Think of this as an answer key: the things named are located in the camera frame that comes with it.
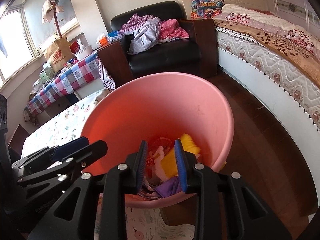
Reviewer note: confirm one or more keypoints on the purple patterned white cloth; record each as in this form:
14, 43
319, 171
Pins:
106, 77

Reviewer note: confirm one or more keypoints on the pink dotted garment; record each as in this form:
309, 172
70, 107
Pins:
172, 28

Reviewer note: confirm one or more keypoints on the pink floral quilt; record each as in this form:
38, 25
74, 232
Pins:
250, 17

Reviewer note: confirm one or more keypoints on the white bowl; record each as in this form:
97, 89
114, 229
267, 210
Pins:
83, 53

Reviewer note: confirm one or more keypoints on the red gift bag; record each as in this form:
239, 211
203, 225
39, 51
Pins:
74, 47

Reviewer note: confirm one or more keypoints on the black leather armchair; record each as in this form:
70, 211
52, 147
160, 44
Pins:
162, 55

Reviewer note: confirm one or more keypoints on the white desk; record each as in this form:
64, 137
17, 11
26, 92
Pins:
62, 102

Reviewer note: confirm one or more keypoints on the blue plastic bag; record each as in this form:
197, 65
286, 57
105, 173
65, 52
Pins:
113, 35

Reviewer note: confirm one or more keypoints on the brown paper bag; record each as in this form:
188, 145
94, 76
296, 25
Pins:
58, 55

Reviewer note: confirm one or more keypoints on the checkered tablecloth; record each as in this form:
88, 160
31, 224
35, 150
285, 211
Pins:
75, 75

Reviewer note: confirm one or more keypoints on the white plastic bag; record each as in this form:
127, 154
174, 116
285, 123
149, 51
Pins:
158, 170

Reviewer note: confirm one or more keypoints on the wooden coat stand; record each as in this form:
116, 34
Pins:
59, 27

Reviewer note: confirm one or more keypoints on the window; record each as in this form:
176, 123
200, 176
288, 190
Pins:
15, 42

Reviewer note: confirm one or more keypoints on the bed with patterned blanket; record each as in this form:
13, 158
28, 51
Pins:
250, 55

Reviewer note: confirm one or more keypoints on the grey hanging garment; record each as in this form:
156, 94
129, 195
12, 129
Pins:
3, 46

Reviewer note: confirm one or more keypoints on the brown floral blanket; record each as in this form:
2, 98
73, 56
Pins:
275, 42

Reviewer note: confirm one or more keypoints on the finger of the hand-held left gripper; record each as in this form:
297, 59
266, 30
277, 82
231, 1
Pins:
85, 152
70, 146

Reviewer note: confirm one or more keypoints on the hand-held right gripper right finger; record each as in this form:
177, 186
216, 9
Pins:
180, 167

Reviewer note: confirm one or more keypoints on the red plastic wrapper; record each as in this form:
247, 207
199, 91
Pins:
150, 160

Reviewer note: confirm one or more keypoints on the green cardboard box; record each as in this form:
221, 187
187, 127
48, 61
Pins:
47, 74

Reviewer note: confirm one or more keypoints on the wardrobe with sliding doors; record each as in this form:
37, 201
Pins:
292, 5

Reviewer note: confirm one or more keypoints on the grey roller blind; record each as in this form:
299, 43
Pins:
35, 17

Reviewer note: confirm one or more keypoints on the colourful printed pillow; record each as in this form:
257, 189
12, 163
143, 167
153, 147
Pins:
205, 6

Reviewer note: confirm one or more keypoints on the floral tablecloth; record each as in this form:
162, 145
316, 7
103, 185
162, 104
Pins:
62, 122

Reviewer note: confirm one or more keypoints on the orange tissue box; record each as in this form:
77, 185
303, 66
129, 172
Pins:
102, 41

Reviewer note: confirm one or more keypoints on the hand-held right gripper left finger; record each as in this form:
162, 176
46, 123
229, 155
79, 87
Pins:
141, 165

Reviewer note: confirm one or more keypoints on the pink plastic bucket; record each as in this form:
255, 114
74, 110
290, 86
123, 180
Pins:
150, 105

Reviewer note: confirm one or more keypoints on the dark wooden cabinet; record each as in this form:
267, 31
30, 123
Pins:
17, 136

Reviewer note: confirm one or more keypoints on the checkered shirt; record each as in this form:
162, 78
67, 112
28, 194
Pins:
135, 21

